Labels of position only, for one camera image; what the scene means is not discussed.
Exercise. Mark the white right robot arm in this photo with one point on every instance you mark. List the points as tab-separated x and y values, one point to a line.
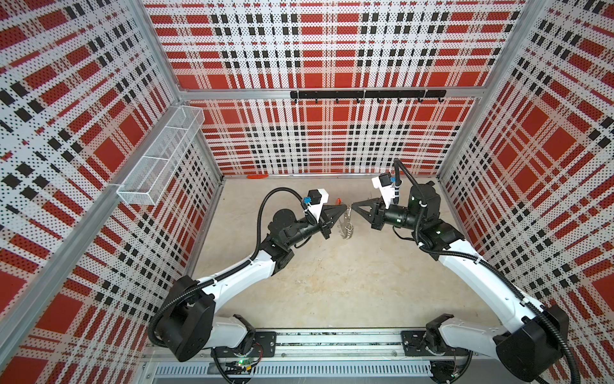
530	337

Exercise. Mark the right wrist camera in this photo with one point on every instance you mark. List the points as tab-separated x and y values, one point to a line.
387	185

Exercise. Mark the metal keyring gauge red handle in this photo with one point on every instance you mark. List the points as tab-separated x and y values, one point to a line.
346	226

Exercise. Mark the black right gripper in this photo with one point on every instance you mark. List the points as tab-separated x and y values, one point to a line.
372	218

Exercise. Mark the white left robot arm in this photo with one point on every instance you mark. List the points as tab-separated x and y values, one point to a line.
188	322

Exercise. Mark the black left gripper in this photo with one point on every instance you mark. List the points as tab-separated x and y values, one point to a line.
325	222

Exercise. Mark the white wire mesh basket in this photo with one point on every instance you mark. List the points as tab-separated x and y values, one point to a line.
149	178

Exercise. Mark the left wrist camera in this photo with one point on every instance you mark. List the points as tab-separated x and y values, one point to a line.
313	204

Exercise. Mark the black hook rail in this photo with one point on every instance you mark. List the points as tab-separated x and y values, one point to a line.
419	95

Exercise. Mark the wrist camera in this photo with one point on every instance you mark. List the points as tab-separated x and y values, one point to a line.
313	204
387	185

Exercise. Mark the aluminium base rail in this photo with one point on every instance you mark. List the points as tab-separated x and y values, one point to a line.
354	355

